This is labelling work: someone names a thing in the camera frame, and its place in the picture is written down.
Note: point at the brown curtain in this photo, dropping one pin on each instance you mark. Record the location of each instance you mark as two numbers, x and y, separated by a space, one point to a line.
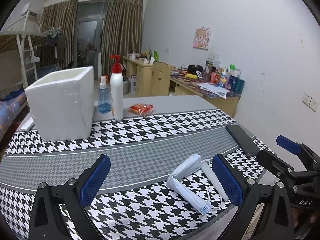
122 32
58 21

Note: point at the white air conditioner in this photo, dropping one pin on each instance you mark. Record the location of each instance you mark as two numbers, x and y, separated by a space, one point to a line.
32 10

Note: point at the dark blue bottle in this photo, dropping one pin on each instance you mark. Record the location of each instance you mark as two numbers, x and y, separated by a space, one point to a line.
235 84

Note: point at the white tube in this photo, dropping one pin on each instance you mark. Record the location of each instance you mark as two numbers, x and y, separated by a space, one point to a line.
205 167

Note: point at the anime girl poster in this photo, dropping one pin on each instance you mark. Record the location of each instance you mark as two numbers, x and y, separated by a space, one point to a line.
202 38

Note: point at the person's right hand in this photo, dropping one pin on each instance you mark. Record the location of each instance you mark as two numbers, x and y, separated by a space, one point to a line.
303 220

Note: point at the wooden smiley chair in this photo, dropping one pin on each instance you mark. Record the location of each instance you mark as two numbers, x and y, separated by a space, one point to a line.
161 79

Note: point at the glass balcony door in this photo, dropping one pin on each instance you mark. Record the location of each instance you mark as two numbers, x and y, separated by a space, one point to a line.
90 19

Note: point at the blue plaid quilt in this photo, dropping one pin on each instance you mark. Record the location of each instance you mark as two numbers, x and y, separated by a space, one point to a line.
10 110

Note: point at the white lotion pump bottle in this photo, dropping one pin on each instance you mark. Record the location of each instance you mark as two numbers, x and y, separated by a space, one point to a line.
116 83

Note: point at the red snack packet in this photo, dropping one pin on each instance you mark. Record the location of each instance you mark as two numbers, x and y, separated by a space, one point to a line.
141 109

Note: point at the houndstooth table cloth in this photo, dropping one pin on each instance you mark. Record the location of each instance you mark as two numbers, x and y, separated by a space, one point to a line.
133 201

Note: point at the white remote control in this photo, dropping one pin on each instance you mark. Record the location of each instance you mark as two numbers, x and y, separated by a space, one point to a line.
28 125

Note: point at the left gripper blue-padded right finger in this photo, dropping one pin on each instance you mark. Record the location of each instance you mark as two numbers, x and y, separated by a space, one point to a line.
275 220

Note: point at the wall power sockets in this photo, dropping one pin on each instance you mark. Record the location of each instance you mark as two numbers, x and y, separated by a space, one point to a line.
310 102

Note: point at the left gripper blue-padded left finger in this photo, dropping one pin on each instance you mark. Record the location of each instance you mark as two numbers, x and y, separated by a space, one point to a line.
46 220

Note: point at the white metal bunk bed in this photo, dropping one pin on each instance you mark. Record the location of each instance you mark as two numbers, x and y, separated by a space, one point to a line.
24 36

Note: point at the light blue face mask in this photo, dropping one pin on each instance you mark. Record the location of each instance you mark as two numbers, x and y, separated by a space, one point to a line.
190 182

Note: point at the white styrofoam box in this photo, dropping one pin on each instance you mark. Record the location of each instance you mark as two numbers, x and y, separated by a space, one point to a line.
62 104

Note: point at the printed papers on desk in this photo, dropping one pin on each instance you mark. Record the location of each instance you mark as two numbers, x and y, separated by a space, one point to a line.
219 91

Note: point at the left brown curtain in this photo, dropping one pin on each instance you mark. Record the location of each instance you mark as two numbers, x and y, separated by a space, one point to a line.
58 21

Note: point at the blue spray bottle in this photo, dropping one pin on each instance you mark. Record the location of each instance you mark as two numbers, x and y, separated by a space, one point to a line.
104 105

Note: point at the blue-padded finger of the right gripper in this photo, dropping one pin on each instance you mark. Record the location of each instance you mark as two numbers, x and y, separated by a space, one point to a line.
289 145

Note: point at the right brown curtain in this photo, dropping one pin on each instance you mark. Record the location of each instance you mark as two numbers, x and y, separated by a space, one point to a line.
122 32

